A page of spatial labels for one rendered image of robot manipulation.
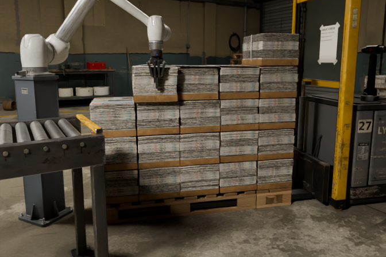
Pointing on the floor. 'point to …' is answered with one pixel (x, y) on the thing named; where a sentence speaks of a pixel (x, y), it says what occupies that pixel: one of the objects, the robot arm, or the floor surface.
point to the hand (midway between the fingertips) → (157, 82)
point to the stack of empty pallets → (236, 59)
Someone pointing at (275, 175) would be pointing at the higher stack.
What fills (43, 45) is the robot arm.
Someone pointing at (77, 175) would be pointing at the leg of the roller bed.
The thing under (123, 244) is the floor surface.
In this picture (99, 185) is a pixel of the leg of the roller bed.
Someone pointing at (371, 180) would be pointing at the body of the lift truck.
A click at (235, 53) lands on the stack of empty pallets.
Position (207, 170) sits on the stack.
